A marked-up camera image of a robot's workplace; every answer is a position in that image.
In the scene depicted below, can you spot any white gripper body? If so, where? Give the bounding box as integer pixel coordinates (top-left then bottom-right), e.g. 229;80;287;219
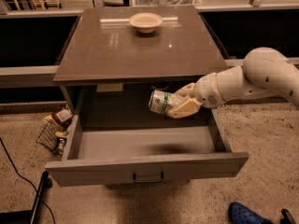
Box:
194;73;224;108

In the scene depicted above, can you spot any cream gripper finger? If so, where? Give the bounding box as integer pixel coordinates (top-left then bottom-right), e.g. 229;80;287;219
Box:
167;97;202;119
176;83;195;97

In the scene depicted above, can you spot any green white 7up can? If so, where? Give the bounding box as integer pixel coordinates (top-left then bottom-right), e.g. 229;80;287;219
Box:
149;90;183;115

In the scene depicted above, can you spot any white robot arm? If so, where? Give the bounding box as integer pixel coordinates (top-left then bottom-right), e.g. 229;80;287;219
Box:
167;48;299;119

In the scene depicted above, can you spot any grey cabinet with glossy top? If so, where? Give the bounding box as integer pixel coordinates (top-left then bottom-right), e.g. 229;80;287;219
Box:
52;5;233;117

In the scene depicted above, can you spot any open grey top drawer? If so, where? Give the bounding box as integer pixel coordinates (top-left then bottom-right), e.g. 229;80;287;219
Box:
45;83;249;188

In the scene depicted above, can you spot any small can on floor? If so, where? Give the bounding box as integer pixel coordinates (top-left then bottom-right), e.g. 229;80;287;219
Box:
55;138;66;156

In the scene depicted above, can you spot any white bowl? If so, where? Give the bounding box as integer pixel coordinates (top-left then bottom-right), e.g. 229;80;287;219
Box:
129;13;163;34

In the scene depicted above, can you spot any blue croc shoe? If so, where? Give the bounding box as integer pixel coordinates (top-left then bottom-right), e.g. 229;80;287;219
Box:
228;202;273;224

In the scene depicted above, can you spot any brown snack bag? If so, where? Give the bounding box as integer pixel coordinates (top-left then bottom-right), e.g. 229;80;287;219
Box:
51;109;73;130

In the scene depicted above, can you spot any black stand base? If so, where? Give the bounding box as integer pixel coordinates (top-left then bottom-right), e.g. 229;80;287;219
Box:
0;171;53;224

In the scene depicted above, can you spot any black metal drawer handle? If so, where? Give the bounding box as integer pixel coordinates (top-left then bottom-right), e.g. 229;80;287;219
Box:
133;172;164;184

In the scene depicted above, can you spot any black wire basket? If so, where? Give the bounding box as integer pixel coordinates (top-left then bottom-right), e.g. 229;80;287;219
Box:
36;123;58;150

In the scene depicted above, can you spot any black cable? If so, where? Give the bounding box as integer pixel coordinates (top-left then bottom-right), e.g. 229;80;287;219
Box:
0;136;57;224

